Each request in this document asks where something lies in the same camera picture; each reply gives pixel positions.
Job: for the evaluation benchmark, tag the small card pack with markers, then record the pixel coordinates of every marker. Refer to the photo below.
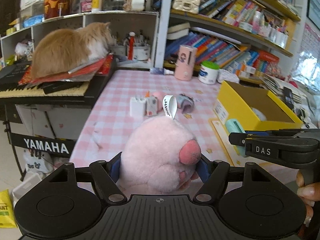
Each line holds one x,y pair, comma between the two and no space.
151,106

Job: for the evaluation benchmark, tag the stack of papers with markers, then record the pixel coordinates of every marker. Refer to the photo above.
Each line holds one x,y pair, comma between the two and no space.
304,105

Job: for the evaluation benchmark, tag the yellow cardboard box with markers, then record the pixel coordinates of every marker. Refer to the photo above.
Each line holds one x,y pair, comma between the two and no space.
256,109

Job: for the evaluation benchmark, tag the cream quilted handbag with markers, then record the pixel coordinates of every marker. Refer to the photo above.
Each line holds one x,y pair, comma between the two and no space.
190,6

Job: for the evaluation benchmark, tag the mint green comb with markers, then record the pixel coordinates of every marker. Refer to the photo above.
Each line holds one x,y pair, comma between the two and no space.
233,125

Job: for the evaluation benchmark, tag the yellow shopping bag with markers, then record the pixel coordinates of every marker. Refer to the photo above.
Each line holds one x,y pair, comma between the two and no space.
7,219

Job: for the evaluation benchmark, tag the small white tube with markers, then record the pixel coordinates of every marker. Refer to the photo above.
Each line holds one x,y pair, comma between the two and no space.
161,71

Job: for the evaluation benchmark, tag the pink cylindrical bottle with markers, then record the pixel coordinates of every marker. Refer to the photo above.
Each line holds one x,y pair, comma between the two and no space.
185,63

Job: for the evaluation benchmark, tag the white jar green lid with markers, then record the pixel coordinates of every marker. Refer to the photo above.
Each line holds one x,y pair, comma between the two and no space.
208,72

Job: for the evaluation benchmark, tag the black smartphone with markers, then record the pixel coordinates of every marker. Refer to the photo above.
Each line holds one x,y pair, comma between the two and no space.
288,98

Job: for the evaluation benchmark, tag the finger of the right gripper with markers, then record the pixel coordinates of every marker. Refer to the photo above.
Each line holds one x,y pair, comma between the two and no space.
257,133
236,138

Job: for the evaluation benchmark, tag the red papers under cat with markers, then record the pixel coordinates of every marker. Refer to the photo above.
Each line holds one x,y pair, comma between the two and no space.
80,74

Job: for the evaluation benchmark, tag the white pen holder cup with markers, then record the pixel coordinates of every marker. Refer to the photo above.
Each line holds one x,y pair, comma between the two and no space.
141,53

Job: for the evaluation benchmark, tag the white plastic crate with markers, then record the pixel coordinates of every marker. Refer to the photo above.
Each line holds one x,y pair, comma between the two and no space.
25,186

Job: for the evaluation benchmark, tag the pink plush pig toy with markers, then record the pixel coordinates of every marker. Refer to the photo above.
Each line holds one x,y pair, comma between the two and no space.
160,156

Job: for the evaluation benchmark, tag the white cubby shelf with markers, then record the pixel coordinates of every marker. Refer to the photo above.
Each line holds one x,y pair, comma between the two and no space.
125,22

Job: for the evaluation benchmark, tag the grey toy shoe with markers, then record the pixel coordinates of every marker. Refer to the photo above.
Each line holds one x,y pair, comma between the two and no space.
185,103

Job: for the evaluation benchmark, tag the row of colourful books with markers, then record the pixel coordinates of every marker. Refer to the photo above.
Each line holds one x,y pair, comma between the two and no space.
221,52

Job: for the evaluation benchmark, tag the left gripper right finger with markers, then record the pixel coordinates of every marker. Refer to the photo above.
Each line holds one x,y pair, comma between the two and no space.
213,174

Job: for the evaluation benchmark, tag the person's right hand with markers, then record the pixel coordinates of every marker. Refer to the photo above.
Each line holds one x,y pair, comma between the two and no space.
309,194

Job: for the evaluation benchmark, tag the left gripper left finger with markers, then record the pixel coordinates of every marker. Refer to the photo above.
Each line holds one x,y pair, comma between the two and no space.
105,175

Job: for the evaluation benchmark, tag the white charger plug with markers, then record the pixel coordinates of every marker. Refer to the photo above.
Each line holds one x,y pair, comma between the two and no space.
137,106

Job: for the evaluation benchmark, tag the keyboard stand with Yamaha banner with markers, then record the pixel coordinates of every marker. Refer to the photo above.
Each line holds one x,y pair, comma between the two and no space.
56,147

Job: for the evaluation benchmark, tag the white printed plastic bag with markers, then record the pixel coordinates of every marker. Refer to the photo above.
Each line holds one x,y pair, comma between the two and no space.
37,162

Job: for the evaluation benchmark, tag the black Yamaha keyboard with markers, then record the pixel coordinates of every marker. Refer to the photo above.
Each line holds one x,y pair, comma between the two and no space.
59,93

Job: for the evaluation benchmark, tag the wooden bookshelf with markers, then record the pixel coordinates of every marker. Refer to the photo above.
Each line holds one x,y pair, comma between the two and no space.
287,60

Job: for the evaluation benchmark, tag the orange fluffy cat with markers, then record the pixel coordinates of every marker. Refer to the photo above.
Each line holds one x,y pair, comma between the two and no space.
65,49

